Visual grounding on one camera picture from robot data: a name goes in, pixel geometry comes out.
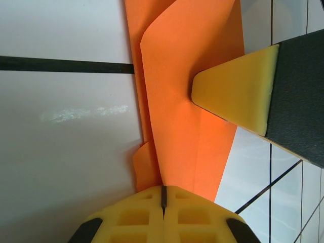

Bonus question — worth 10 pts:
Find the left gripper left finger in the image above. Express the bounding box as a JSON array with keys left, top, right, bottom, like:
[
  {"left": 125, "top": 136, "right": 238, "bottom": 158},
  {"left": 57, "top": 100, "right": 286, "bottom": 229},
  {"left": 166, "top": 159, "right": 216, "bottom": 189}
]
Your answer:
[{"left": 67, "top": 186, "right": 165, "bottom": 243}]

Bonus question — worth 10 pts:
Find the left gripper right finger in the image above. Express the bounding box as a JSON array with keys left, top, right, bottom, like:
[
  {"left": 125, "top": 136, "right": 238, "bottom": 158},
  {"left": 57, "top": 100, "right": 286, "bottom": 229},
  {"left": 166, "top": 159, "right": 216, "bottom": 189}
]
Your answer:
[{"left": 164, "top": 186, "right": 260, "bottom": 243}]

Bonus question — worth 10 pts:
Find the orange paper sheet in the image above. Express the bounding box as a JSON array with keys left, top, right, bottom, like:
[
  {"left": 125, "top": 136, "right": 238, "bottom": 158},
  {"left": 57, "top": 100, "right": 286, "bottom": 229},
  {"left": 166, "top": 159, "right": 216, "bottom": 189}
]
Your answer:
[{"left": 125, "top": 0, "right": 246, "bottom": 204}]

